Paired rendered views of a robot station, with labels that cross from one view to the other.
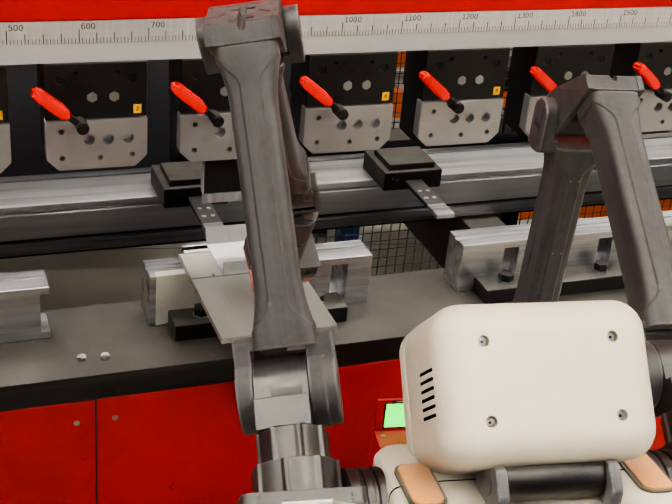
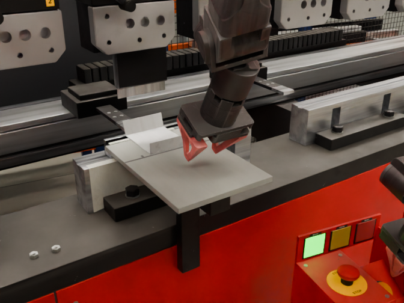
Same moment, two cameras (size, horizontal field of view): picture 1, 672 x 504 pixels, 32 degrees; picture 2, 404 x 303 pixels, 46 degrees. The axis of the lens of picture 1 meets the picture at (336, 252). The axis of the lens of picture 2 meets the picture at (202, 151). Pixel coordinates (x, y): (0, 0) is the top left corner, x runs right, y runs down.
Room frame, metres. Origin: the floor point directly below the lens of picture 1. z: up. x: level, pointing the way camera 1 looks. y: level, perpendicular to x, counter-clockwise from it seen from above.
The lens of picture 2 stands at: (0.86, 0.23, 1.37)
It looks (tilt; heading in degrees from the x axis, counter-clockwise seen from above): 25 degrees down; 349
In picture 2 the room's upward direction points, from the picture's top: straight up
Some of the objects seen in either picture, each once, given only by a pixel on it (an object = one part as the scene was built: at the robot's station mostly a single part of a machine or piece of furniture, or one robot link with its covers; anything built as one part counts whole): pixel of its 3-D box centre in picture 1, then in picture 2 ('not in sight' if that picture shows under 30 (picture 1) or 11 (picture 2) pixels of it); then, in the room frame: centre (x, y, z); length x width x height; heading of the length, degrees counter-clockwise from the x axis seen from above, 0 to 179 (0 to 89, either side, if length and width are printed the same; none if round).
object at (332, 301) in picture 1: (258, 315); (177, 187); (1.70, 0.12, 0.89); 0.30 x 0.05 x 0.03; 113
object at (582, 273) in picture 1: (552, 282); (363, 128); (1.92, -0.40, 0.89); 0.30 x 0.05 x 0.03; 113
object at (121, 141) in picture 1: (92, 106); (3, 8); (1.65, 0.38, 1.26); 0.15 x 0.09 x 0.17; 113
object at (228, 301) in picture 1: (254, 290); (183, 162); (1.60, 0.12, 1.00); 0.26 x 0.18 x 0.01; 23
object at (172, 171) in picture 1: (199, 198); (106, 106); (1.88, 0.25, 1.01); 0.26 x 0.12 x 0.05; 23
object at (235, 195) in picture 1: (232, 174); (140, 69); (1.74, 0.18, 1.13); 0.10 x 0.02 x 0.10; 113
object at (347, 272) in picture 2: not in sight; (347, 277); (1.49, -0.16, 0.79); 0.04 x 0.04 x 0.04
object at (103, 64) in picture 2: not in sight; (143, 64); (2.19, 0.14, 1.02); 0.37 x 0.06 x 0.04; 113
